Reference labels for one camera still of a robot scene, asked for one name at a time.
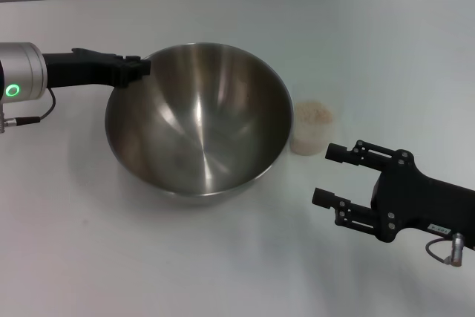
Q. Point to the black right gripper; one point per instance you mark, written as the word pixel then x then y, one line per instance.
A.
pixel 423 205

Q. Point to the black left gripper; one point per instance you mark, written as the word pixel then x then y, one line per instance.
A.
pixel 81 70

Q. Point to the clear plastic measuring cup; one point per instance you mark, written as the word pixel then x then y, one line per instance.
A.
pixel 311 148

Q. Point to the white rice grains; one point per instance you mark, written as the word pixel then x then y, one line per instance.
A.
pixel 313 120

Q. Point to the stainless steel mixing bowl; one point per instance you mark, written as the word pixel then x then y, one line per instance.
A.
pixel 200 127

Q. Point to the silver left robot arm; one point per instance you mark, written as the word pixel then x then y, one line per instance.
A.
pixel 26 72

